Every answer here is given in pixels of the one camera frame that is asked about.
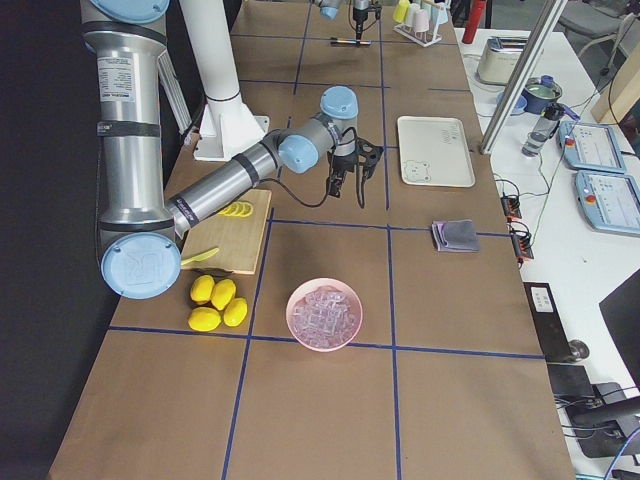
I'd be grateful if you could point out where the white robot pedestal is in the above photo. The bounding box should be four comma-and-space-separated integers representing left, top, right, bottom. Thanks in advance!
180, 0, 268, 161

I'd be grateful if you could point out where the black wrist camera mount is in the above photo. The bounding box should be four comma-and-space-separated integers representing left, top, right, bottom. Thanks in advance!
356, 138, 384, 182

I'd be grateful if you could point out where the dark blue pot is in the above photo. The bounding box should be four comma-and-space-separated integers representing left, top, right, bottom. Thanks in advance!
522, 75, 563, 114

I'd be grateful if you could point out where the yellow lemon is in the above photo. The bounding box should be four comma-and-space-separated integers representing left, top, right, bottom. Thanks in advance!
223, 297, 248, 328
188, 306, 222, 332
210, 279, 237, 310
190, 274, 215, 305

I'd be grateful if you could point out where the lemon slices row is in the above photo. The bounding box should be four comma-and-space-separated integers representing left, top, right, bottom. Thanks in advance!
218, 201, 254, 218

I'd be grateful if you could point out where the wooden cutting board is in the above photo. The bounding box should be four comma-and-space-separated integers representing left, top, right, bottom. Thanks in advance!
182, 189, 271, 274

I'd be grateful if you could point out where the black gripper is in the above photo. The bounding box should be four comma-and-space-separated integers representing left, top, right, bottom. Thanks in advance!
326, 142, 358, 196
352, 0, 370, 28

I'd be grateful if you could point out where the red bottle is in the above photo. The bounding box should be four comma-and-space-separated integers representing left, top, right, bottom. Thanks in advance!
462, 0, 487, 44

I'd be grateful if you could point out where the white cup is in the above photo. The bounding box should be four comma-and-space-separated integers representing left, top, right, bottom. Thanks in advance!
403, 3, 421, 28

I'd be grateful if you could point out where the black usb hub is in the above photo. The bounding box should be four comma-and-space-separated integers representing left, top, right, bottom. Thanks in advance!
508, 222, 534, 265
500, 195, 522, 221

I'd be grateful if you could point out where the clear water bottle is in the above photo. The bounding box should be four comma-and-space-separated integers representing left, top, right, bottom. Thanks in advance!
521, 102, 565, 157

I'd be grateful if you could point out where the blue teach pendant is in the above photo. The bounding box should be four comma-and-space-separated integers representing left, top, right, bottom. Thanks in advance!
574, 170, 639, 236
558, 121, 626, 174

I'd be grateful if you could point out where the blue bowl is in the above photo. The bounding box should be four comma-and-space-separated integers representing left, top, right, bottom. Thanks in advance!
496, 92, 528, 116

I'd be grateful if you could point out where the cream toaster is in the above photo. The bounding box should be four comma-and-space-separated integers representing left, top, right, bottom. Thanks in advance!
477, 36, 528, 85

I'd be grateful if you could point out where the cream bear tray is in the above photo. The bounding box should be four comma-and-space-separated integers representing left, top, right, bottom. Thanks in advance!
397, 116, 475, 188

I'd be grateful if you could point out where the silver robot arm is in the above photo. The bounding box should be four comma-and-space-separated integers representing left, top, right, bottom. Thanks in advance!
81, 1, 359, 299
310, 0, 372, 27

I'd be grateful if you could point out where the grey purple folded cloth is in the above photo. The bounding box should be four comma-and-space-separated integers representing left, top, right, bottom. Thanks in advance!
431, 219, 480, 253

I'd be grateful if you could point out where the pile of clear ice cubes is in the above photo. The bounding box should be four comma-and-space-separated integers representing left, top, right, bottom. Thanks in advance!
289, 287, 360, 351

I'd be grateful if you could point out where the yellow cup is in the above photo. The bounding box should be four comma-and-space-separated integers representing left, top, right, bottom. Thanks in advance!
392, 0, 411, 24

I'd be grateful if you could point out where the aluminium frame post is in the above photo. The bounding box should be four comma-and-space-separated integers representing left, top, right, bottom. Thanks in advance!
479, 0, 568, 155

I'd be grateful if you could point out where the white cup rack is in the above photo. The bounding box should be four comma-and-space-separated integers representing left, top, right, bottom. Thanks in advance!
393, 0, 451, 47

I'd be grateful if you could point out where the yellow plastic knife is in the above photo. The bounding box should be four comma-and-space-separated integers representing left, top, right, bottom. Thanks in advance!
181, 247, 219, 267

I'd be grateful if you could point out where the pink bowl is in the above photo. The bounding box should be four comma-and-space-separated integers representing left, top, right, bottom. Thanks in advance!
286, 278, 363, 353

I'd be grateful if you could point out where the pink cup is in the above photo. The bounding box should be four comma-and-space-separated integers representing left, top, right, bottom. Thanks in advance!
412, 9, 430, 34

